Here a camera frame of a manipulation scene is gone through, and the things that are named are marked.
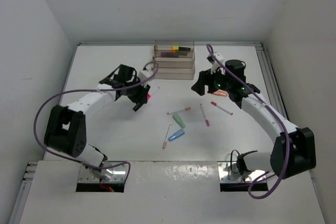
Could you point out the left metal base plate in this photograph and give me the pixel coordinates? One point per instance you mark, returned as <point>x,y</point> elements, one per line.
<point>112,175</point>

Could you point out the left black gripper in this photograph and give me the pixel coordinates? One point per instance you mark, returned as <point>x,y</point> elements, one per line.
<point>141,97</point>

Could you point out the magenta capped white marker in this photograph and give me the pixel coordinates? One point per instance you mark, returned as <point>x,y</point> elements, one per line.
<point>204,115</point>

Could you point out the peach capped lower marker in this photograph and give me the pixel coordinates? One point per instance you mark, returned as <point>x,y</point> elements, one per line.
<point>166,136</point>

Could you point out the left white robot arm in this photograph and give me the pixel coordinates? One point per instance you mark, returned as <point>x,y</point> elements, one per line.
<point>66,131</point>

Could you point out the red capped white marker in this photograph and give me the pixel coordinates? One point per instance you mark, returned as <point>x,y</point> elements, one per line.
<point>221,108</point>

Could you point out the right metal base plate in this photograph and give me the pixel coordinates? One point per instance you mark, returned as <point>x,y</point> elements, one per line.
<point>226,176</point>

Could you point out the purple black highlighter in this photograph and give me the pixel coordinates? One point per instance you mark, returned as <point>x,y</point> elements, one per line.
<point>176,55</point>

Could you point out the peach capped horizontal marker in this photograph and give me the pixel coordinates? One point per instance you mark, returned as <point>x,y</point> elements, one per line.
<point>179,111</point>

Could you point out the metal base plate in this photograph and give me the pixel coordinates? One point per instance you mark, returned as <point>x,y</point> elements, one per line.
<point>226,176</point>
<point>112,175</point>

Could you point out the clear tiered organizer tray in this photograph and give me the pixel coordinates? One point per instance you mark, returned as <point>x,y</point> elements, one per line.
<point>173,68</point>

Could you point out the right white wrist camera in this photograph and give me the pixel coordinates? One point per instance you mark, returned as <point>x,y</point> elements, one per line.
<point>215,64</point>

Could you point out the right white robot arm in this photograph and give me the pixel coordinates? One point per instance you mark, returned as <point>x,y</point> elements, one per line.
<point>294,148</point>

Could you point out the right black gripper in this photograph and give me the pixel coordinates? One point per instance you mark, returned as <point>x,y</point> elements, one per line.
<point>205,78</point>

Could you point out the yellow black highlighter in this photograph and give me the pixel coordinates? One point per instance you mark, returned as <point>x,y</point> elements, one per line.
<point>178,48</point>

